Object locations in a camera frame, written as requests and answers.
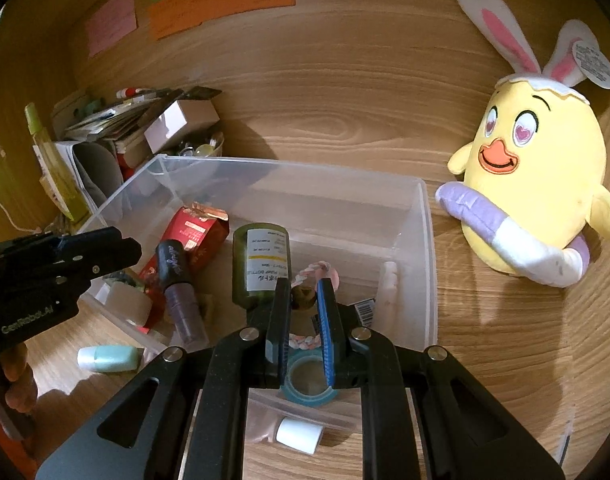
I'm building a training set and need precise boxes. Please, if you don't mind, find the white tape roll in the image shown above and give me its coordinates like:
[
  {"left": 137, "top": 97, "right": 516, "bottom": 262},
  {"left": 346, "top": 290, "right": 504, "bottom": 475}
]
[{"left": 106, "top": 280, "right": 153, "bottom": 328}]

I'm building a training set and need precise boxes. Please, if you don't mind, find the mint green small bottle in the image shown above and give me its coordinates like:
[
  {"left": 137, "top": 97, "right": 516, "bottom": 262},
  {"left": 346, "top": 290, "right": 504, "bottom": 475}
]
[{"left": 76, "top": 344, "right": 140, "bottom": 374}]

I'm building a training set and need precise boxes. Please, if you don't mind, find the clear plastic storage bin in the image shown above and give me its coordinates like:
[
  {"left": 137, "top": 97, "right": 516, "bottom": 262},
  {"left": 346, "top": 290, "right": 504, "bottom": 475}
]
[{"left": 77, "top": 154, "right": 439, "bottom": 443}]

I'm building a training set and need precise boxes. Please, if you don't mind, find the yellow green spray bottle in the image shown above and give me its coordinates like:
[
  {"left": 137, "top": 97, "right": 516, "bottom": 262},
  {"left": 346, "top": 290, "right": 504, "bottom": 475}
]
[{"left": 25, "top": 102, "right": 88, "bottom": 223}]

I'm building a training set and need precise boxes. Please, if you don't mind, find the pink sticky note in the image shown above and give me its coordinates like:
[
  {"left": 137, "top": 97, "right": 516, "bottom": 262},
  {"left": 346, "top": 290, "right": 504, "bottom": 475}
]
[{"left": 85, "top": 0, "right": 138, "bottom": 57}]

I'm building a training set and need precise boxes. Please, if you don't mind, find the orange sticky note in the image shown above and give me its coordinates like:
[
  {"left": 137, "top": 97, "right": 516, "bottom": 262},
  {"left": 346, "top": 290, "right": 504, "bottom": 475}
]
[{"left": 147, "top": 0, "right": 296, "bottom": 42}]

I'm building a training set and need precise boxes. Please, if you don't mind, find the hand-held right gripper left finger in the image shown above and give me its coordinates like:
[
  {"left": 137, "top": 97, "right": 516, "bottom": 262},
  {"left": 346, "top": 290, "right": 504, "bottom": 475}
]
[{"left": 35, "top": 277, "right": 293, "bottom": 480}]

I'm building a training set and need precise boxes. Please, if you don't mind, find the person's left hand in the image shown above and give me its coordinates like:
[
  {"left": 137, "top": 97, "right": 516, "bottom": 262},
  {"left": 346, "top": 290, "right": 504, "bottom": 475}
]
[{"left": 0, "top": 341, "right": 39, "bottom": 415}]

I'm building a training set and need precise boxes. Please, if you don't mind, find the white cardboard box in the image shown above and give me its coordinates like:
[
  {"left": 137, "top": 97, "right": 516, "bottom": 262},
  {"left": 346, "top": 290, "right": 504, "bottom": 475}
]
[{"left": 144, "top": 99, "right": 221, "bottom": 155}]

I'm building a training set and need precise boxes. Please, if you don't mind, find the dark green bottle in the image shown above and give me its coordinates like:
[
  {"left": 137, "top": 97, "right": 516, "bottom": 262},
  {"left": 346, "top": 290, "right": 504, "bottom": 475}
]
[{"left": 231, "top": 222, "right": 291, "bottom": 311}]

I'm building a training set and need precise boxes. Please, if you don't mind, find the teal tape roll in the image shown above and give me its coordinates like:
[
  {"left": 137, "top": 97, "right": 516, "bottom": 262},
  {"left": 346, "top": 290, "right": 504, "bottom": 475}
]
[{"left": 279, "top": 347, "right": 338, "bottom": 408}]

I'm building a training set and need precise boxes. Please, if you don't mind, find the black barcode packet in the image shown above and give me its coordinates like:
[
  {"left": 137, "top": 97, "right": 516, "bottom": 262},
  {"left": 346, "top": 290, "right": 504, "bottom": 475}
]
[{"left": 312, "top": 297, "right": 377, "bottom": 333}]

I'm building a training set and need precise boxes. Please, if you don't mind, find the pink white braided rope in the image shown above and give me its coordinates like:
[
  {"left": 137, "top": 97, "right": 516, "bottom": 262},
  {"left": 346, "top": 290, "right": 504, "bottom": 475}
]
[{"left": 285, "top": 260, "right": 342, "bottom": 351}]

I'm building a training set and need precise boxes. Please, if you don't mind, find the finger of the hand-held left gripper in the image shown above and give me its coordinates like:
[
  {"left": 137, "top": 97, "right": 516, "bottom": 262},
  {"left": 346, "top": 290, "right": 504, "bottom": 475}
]
[
  {"left": 35, "top": 237, "right": 142, "bottom": 292},
  {"left": 0, "top": 226, "right": 123, "bottom": 261}
]

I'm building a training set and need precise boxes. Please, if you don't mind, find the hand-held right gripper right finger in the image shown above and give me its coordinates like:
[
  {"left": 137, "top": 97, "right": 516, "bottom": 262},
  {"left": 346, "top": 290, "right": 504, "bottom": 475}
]
[{"left": 316, "top": 277, "right": 566, "bottom": 480}]

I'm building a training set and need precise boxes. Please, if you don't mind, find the red foil packet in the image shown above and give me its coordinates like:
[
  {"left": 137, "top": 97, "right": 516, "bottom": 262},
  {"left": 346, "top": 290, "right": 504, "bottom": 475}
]
[{"left": 137, "top": 201, "right": 231, "bottom": 311}]

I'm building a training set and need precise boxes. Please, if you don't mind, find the yellow chick plush toy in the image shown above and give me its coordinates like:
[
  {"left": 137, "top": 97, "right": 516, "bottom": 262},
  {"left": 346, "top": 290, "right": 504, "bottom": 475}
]
[{"left": 435, "top": 0, "right": 610, "bottom": 288}]

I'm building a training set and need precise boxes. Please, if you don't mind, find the black purple spray bottle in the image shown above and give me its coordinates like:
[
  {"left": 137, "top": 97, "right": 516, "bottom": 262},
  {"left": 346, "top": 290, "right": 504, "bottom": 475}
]
[{"left": 155, "top": 240, "right": 209, "bottom": 346}]

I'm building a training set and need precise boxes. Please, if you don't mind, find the white squeeze tube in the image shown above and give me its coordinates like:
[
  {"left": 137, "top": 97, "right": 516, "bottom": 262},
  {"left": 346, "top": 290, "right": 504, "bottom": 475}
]
[{"left": 192, "top": 389, "right": 325, "bottom": 457}]

